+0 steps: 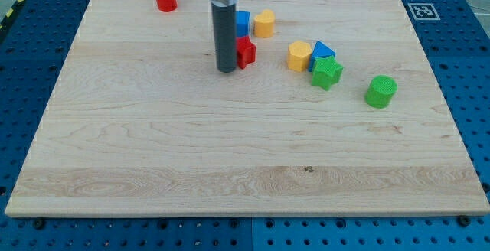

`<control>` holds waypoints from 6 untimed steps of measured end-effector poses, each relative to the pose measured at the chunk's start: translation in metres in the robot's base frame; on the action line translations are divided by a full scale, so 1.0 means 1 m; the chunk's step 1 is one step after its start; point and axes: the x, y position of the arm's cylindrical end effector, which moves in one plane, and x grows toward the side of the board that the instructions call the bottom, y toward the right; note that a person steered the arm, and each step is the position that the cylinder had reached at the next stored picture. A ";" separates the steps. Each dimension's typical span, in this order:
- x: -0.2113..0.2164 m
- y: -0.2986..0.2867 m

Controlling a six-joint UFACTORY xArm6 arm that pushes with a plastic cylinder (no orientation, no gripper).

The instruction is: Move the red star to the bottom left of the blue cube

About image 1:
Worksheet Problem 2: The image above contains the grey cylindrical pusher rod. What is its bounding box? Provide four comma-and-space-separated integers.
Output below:
211, 2, 237, 73

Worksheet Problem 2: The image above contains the red star block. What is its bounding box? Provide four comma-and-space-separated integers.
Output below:
237, 36, 256, 69

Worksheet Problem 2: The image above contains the blue cube block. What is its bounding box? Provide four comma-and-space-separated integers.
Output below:
236, 11, 250, 37

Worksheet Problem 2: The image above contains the green star block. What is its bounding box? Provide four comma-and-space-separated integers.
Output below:
311, 56, 344, 91

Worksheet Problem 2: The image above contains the yellow heart block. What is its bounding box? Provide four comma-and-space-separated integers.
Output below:
253, 9, 275, 38

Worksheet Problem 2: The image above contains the yellow hexagon block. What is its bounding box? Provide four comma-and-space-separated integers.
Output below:
286, 41, 312, 72

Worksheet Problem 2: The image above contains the blue triangle block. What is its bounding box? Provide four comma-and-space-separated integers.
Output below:
308, 41, 336, 72

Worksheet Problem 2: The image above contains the light wooden board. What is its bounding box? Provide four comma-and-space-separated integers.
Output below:
5, 0, 489, 218

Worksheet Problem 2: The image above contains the green cylinder block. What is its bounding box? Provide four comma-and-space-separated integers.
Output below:
364, 75, 397, 109

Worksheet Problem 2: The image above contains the white fiducial marker tag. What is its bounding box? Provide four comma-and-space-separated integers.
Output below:
408, 2, 440, 21

